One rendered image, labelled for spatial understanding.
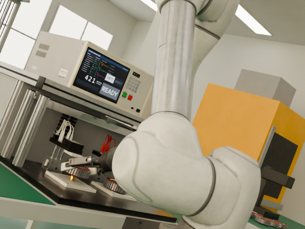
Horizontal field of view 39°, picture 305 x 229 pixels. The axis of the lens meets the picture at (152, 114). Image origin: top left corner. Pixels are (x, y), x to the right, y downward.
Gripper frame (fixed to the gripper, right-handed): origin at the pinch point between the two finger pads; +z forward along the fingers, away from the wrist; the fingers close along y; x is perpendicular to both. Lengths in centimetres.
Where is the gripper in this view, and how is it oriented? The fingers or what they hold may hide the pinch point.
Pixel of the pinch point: (76, 169)
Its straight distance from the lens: 172.3
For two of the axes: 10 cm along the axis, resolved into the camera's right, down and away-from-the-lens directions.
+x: -0.1, -9.3, 3.7
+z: -7.7, 2.4, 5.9
